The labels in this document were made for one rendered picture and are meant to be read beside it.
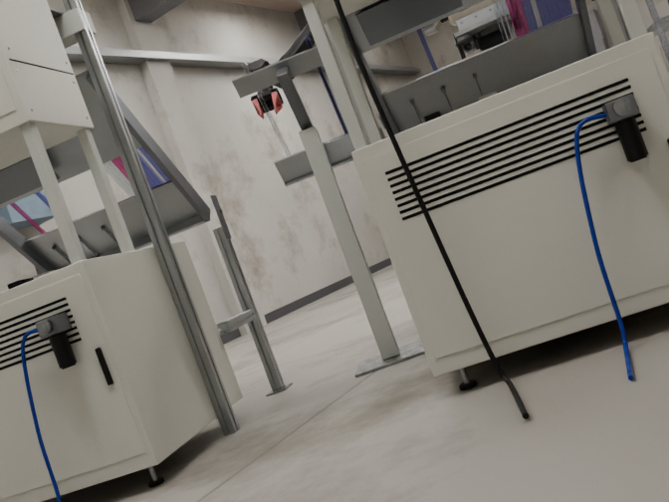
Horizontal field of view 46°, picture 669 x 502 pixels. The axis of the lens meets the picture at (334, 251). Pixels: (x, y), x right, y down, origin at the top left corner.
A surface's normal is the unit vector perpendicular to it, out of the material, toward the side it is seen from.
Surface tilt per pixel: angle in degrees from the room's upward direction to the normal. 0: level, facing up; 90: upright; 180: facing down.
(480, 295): 90
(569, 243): 90
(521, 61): 137
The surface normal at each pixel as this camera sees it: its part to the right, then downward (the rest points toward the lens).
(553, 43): 0.10, 0.75
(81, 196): 0.81, -0.30
